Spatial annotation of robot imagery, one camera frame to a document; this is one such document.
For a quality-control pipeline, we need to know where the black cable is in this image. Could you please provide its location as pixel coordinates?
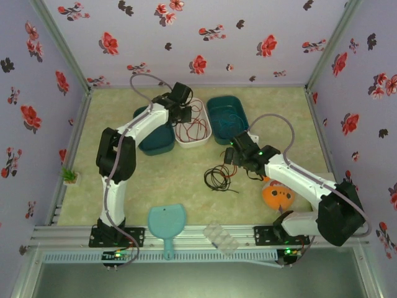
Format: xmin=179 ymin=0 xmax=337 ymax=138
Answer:
xmin=206 ymin=165 xmax=232 ymax=191
xmin=203 ymin=164 xmax=240 ymax=194

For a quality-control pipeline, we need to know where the white plastic bin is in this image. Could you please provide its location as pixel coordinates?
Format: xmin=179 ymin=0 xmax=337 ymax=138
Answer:
xmin=169 ymin=97 xmax=213 ymax=149

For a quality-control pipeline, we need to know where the teal plastic bin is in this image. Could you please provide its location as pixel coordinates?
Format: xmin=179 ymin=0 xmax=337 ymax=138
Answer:
xmin=206 ymin=95 xmax=251 ymax=146
xmin=133 ymin=105 xmax=177 ymax=156

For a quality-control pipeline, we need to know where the orange plush fish toy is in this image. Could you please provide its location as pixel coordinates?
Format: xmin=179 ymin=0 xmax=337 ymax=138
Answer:
xmin=261 ymin=176 xmax=295 ymax=214

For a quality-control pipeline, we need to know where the clear plastic organizer box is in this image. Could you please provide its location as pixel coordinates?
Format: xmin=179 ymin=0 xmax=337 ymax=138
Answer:
xmin=203 ymin=220 xmax=240 ymax=257

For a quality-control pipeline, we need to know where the light blue dustpan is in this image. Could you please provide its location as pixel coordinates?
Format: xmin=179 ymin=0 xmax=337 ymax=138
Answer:
xmin=147 ymin=203 xmax=188 ymax=261

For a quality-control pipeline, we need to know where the small circuit board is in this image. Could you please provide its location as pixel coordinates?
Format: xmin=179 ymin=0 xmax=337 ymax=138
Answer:
xmin=102 ymin=250 xmax=131 ymax=269
xmin=277 ymin=247 xmax=303 ymax=268

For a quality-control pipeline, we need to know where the small potted plant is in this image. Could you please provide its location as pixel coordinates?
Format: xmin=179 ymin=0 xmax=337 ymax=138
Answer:
xmin=61 ymin=166 xmax=80 ymax=186

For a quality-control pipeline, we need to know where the thin aluminium frame rail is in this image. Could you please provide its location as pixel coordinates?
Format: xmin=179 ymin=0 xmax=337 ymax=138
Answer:
xmin=89 ymin=83 xmax=308 ymax=91

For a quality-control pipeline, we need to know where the right arm grey hose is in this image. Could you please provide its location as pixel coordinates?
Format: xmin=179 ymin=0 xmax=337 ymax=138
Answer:
xmin=247 ymin=113 xmax=373 ymax=268

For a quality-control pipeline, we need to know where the aluminium side rail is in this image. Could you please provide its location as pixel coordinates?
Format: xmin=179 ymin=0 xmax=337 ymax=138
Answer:
xmin=305 ymin=88 xmax=339 ymax=181
xmin=48 ymin=89 xmax=94 ymax=227

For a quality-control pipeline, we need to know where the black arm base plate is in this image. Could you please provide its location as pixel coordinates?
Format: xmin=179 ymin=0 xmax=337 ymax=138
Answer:
xmin=253 ymin=225 xmax=311 ymax=246
xmin=89 ymin=226 xmax=146 ymax=248

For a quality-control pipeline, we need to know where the wide aluminium frame rail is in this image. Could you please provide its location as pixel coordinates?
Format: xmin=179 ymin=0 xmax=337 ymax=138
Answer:
xmin=29 ymin=223 xmax=372 ymax=250

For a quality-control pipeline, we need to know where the white slotted cable duct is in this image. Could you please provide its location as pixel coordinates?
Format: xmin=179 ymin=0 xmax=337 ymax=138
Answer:
xmin=42 ymin=251 xmax=279 ymax=264

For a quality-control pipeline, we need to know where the aluminium corner post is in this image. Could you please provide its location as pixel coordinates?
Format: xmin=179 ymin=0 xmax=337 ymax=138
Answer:
xmin=305 ymin=0 xmax=364 ymax=91
xmin=29 ymin=0 xmax=93 ymax=91

